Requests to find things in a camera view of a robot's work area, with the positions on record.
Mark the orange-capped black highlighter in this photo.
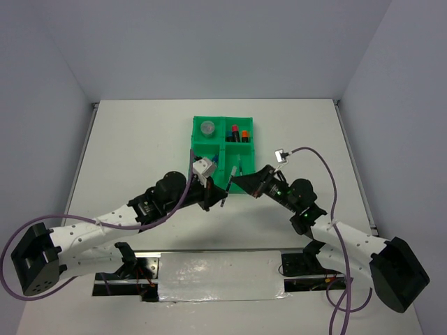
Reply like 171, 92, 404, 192
241, 130, 249, 143

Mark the blue pen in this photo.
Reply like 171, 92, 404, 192
237, 154, 244, 176

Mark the green four-compartment tray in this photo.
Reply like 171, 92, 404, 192
191, 116, 256, 189

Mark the clear round container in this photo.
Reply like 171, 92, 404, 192
200, 120, 216, 138

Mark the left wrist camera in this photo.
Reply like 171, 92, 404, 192
192, 157, 217, 188

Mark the clear pen cap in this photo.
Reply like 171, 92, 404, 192
230, 166, 237, 179

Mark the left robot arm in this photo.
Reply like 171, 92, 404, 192
10, 172, 228, 301

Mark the silver tape panel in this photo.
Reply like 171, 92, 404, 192
158, 251, 287, 302

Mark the purple pen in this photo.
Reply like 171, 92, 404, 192
220, 180, 232, 207

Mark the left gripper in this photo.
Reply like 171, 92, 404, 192
164, 172, 227, 212

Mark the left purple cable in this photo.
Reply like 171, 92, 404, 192
0, 149, 202, 301

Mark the blue-capped black highlighter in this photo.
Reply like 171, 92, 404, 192
226, 131, 233, 142

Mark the table edge rail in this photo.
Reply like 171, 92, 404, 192
79, 102, 100, 166
332, 99, 379, 235

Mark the clear spray bottle blue cap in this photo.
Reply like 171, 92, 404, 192
212, 154, 219, 171

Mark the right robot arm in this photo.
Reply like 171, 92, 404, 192
233, 165, 430, 313

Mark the table right edge rail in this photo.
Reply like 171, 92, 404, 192
332, 99, 379, 235

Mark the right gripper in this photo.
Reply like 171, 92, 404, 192
230, 165, 298, 213

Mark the table left edge rail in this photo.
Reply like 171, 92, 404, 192
79, 102, 100, 166

